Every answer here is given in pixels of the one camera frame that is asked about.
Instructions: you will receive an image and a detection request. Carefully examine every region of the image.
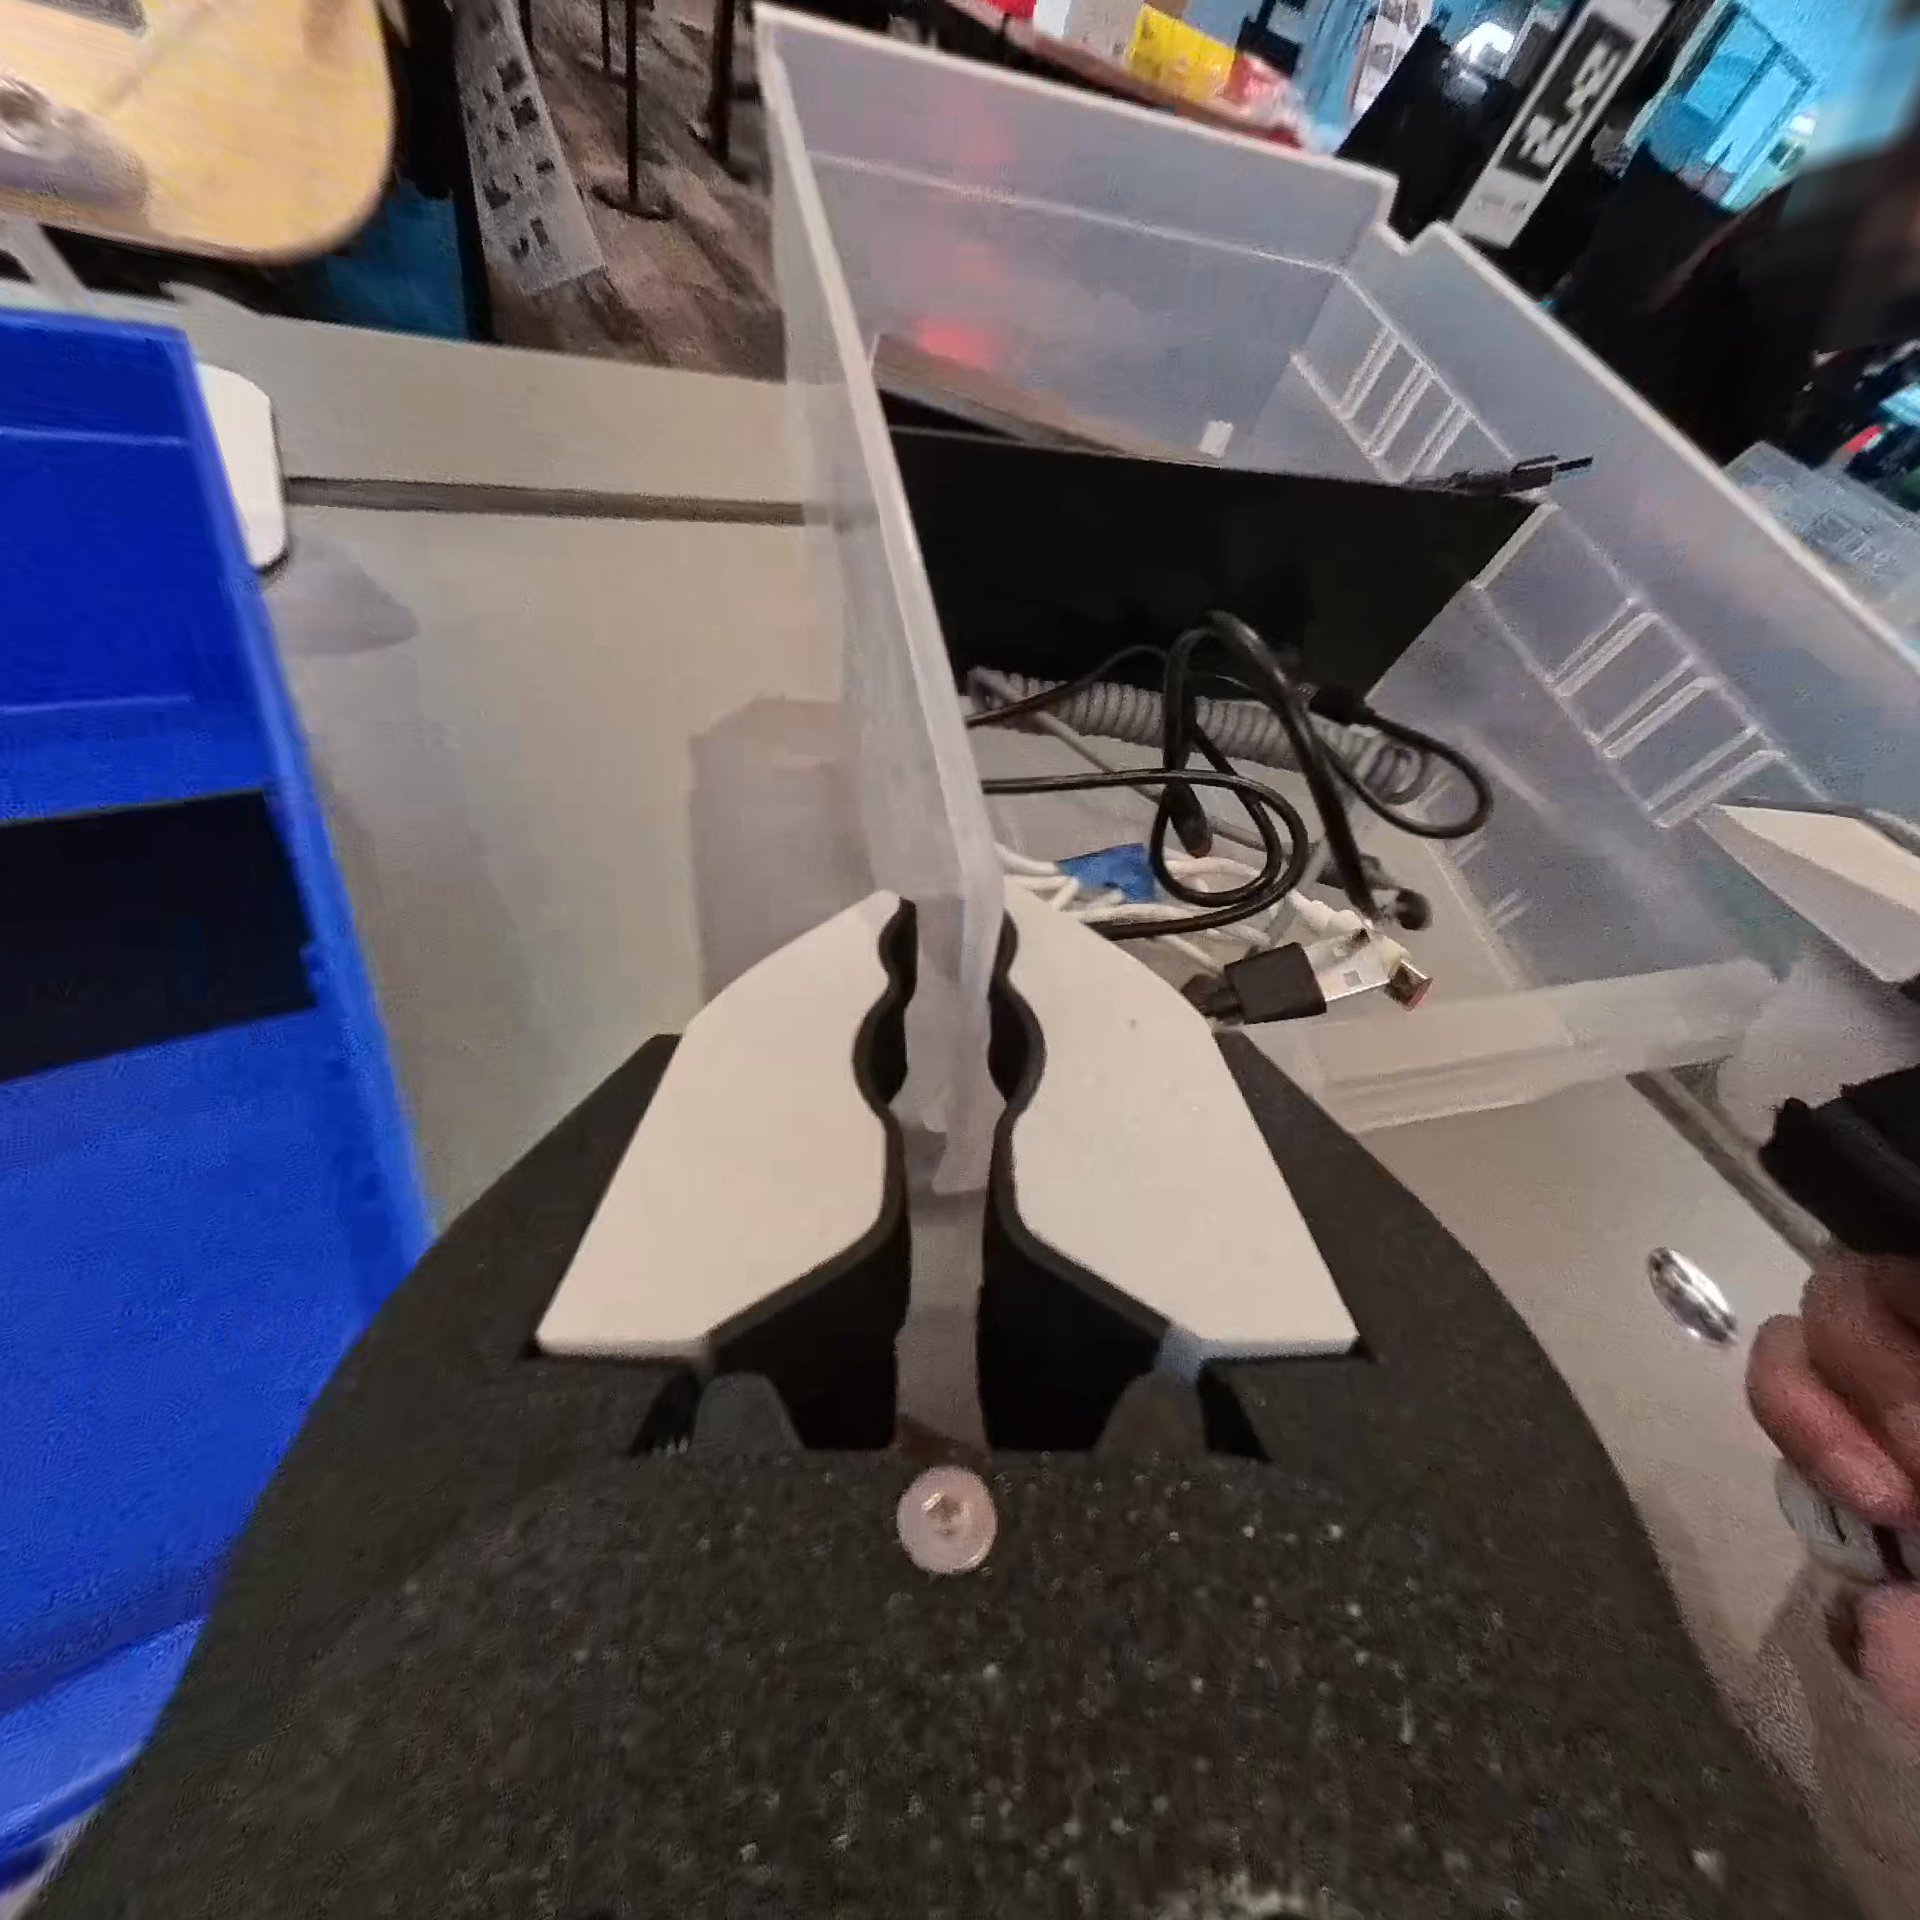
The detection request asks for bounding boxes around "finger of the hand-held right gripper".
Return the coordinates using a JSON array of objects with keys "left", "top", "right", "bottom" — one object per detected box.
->
[{"left": 1704, "top": 803, "right": 1920, "bottom": 1142}]

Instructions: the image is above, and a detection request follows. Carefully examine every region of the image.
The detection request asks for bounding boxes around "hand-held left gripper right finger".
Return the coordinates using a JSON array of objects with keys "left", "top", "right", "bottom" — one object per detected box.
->
[{"left": 986, "top": 900, "right": 1363, "bottom": 1383}]

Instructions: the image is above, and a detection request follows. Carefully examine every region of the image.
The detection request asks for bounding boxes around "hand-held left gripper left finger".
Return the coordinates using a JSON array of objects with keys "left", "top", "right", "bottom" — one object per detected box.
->
[{"left": 534, "top": 890, "right": 921, "bottom": 1363}]

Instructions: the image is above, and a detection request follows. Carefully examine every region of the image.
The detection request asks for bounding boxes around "white usb cable blue tape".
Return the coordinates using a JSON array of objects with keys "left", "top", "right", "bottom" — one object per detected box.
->
[{"left": 997, "top": 840, "right": 1413, "bottom": 962}]

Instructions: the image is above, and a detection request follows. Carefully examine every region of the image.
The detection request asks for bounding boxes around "grey usb cable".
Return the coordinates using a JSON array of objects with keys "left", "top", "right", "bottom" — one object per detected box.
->
[{"left": 967, "top": 666, "right": 1427, "bottom": 797}]

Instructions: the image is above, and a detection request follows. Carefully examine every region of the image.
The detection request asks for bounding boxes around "blue plastic bin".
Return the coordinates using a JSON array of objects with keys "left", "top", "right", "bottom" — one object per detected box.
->
[{"left": 0, "top": 306, "right": 438, "bottom": 1846}]

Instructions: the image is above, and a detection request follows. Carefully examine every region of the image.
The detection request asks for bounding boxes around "clear plastic bin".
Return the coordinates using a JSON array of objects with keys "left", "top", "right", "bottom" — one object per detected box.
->
[{"left": 756, "top": 3, "right": 1920, "bottom": 1193}]

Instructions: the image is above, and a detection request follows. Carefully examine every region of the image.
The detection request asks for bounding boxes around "person's right hand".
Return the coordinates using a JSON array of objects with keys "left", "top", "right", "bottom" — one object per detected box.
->
[{"left": 1746, "top": 1250, "right": 1920, "bottom": 1683}]

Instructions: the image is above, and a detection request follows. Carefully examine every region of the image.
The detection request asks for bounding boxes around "clear plastic container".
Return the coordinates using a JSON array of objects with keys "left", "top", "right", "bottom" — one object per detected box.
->
[{"left": 1727, "top": 443, "right": 1920, "bottom": 603}]

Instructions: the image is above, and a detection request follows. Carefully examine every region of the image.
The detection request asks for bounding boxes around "black framed marker sign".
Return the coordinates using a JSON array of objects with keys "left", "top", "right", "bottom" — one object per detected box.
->
[{"left": 1453, "top": 0, "right": 1676, "bottom": 249}]

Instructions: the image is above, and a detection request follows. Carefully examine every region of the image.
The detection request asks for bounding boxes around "black office chair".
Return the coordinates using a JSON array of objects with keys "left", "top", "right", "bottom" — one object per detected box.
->
[{"left": 1334, "top": 27, "right": 1517, "bottom": 225}]

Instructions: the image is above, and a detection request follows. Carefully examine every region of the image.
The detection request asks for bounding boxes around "grey perforated panel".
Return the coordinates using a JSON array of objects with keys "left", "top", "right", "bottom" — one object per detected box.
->
[{"left": 450, "top": 0, "right": 610, "bottom": 295}]

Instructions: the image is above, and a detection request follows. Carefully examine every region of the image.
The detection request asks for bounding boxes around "yellow storage bin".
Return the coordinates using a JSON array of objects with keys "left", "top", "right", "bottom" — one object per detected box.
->
[{"left": 1126, "top": 3, "right": 1240, "bottom": 90}]

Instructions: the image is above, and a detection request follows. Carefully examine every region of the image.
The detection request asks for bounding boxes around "long wooden table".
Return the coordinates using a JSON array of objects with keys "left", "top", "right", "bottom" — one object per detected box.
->
[{"left": 947, "top": 0, "right": 1306, "bottom": 142}]

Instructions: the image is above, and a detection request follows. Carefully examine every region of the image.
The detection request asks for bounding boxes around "wooden book stand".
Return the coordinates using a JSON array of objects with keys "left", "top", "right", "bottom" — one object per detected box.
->
[{"left": 0, "top": 0, "right": 401, "bottom": 570}]

